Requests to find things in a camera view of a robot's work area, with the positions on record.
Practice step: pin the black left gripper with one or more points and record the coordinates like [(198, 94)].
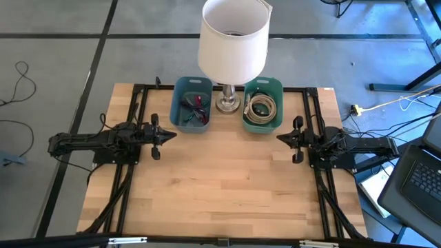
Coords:
[(153, 136)]

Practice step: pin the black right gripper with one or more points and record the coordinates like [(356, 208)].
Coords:
[(301, 139)]

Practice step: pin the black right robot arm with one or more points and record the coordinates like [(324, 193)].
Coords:
[(365, 144)]

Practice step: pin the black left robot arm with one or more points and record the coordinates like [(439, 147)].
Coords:
[(86, 139)]

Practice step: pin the blue plastic bin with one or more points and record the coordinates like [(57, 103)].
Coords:
[(176, 113)]

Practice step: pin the green plastic bin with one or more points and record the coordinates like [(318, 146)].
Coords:
[(262, 128)]

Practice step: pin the silver lamp base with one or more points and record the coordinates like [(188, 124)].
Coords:
[(227, 103)]

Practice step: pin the yellow power strip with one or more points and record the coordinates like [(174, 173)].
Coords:
[(357, 110)]

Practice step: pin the black diagonal support bar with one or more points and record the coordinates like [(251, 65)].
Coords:
[(372, 162)]

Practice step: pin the white lampshade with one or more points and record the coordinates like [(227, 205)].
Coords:
[(234, 58)]

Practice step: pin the white box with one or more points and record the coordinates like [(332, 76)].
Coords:
[(373, 187)]

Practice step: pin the small grey clamp block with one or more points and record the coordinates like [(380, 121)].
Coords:
[(223, 242)]

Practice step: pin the black side table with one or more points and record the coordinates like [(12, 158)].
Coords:
[(392, 199)]

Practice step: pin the black laptop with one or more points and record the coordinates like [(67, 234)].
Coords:
[(427, 179)]

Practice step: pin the black rig crossbar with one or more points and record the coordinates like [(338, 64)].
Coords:
[(51, 241)]

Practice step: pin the black aluminium table frame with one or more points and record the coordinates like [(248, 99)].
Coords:
[(162, 87)]

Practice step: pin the black clamp post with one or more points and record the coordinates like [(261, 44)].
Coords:
[(158, 82)]

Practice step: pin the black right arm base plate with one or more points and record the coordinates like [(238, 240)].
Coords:
[(339, 164)]

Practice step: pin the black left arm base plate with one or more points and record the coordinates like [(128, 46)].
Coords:
[(103, 159)]

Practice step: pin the silver bracket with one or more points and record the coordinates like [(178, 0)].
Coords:
[(320, 244), (127, 240)]

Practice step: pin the black desk leg frame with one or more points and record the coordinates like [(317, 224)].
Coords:
[(423, 77)]

